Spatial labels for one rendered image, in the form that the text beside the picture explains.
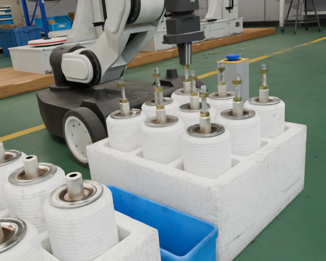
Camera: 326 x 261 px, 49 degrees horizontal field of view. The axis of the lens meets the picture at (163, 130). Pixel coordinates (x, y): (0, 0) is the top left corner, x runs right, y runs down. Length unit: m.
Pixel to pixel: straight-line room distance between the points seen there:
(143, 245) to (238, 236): 0.27
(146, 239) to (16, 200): 0.21
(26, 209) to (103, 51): 0.88
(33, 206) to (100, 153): 0.31
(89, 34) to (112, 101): 2.03
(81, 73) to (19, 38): 3.82
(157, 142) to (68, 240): 0.32
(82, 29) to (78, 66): 1.71
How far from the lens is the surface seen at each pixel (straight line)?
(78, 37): 3.13
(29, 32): 5.31
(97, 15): 3.18
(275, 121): 0.87
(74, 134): 1.24
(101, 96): 1.20
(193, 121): 0.82
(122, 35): 1.24
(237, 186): 0.69
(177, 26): 0.95
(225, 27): 4.30
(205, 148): 0.67
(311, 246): 0.82
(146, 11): 1.21
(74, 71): 1.48
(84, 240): 0.50
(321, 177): 1.09
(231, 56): 1.10
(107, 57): 1.36
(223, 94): 0.94
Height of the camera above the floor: 0.49
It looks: 19 degrees down
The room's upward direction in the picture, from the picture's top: 5 degrees counter-clockwise
